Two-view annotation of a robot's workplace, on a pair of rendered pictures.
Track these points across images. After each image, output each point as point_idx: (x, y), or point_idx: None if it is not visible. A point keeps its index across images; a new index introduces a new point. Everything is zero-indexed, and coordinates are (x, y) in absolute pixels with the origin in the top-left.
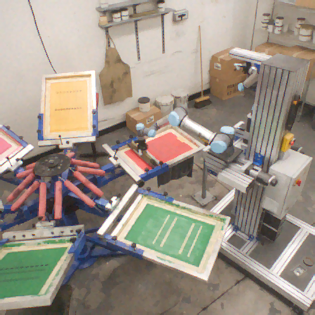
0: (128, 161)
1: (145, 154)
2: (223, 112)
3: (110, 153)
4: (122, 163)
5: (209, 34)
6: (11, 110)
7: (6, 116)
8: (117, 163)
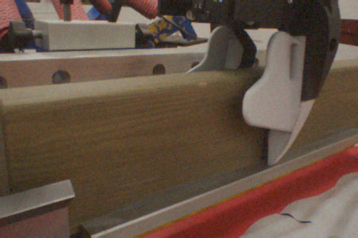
0: None
1: (156, 77)
2: None
3: (190, 48)
4: (67, 53)
5: None
6: (356, 51)
7: (340, 59)
8: (43, 20)
